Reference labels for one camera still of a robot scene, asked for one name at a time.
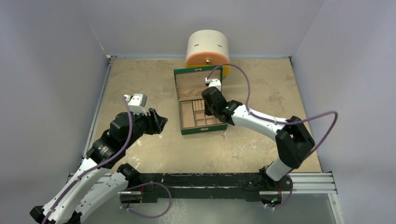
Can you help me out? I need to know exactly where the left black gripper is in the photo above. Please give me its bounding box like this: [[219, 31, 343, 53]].
[[123, 107, 167, 149]]

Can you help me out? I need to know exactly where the green jewelry tray insert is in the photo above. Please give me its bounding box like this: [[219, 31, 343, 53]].
[[179, 99, 222, 129]]

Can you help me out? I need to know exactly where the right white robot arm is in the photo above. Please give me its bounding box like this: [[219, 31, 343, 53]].
[[201, 87, 315, 190]]

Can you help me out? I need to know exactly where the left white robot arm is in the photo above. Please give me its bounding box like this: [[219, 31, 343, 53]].
[[29, 108, 168, 224]]

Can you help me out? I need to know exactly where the green jewelry box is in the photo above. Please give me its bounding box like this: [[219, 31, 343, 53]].
[[173, 66, 227, 135]]

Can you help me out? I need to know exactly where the white orange round drawer box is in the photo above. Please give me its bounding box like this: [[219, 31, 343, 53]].
[[185, 29, 230, 68]]

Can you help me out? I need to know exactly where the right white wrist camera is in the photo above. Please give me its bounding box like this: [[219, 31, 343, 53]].
[[205, 77, 222, 91]]

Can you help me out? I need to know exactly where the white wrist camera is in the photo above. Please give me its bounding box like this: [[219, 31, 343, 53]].
[[124, 93, 148, 116], [205, 77, 222, 91]]

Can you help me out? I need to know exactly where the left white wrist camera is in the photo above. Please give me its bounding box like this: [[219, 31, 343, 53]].
[[124, 93, 148, 116]]

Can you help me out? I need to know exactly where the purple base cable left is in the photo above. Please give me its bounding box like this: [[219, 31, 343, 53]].
[[119, 182, 172, 219]]

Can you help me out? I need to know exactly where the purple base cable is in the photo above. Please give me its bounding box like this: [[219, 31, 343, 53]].
[[119, 182, 172, 219], [263, 182, 295, 211]]

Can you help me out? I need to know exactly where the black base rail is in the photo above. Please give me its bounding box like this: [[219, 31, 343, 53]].
[[126, 172, 292, 203]]

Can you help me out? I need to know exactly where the aluminium frame rail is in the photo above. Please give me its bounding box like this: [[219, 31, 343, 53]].
[[82, 55, 118, 159]]

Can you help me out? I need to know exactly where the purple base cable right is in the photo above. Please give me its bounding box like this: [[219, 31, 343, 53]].
[[263, 182, 295, 211]]

